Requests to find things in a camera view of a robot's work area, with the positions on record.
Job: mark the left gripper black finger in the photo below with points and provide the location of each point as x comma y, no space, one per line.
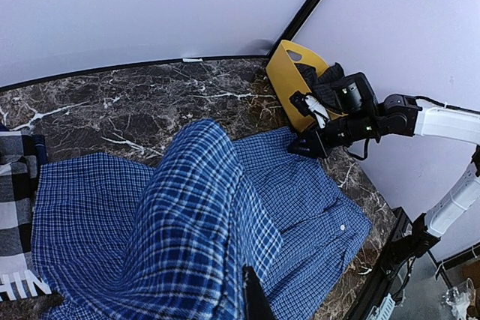
256,305

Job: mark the clear glass object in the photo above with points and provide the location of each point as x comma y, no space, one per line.
460,298

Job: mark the right black corner post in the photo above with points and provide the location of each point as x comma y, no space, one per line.
296,24

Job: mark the dark blue folded shirt underneath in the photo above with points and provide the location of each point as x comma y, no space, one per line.
40,147

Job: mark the black front rail frame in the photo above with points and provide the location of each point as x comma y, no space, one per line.
380,280

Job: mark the yellow plastic basket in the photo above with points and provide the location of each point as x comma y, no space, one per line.
286,79

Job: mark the black white plaid shirt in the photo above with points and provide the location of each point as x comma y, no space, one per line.
20,174

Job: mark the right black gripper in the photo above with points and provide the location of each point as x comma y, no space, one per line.
309,144

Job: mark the blue checked long sleeve shirt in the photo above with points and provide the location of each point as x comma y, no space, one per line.
121,240

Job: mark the dark grey shirt in basket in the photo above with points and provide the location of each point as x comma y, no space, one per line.
321,86

